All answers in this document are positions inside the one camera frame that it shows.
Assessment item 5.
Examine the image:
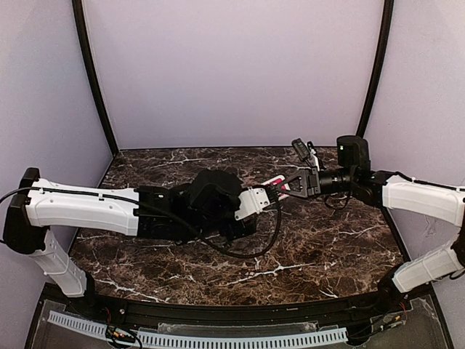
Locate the white and red remote control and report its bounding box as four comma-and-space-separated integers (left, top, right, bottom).
262, 174, 288, 200

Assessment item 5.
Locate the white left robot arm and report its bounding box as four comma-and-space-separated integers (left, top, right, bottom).
3, 168, 269, 299

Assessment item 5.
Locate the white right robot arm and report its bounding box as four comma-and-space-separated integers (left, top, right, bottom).
278, 135, 464, 296

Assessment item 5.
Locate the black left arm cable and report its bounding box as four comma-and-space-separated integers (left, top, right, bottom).
137, 198, 283, 260

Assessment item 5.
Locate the white slotted cable duct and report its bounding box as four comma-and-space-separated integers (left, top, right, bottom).
47, 310, 348, 348

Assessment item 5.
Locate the black right corner post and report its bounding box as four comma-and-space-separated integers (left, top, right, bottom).
356, 0, 395, 137

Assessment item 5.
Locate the black corner post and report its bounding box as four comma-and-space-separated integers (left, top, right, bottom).
71, 0, 119, 157
356, 0, 395, 137

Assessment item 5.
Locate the black left corner post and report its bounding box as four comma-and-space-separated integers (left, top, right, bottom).
71, 0, 119, 157

